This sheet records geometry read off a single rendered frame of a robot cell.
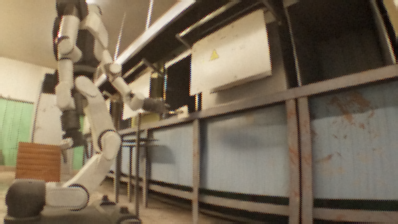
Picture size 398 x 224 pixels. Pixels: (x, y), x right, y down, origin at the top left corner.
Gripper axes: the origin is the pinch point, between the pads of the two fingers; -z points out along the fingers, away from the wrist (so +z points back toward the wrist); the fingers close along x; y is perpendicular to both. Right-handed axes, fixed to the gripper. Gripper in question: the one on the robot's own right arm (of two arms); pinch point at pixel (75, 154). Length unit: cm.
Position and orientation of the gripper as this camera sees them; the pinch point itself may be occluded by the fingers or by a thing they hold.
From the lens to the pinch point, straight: 98.4
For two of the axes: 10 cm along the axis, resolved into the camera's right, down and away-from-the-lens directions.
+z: -2.5, -9.6, 1.3
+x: 9.5, -2.2, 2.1
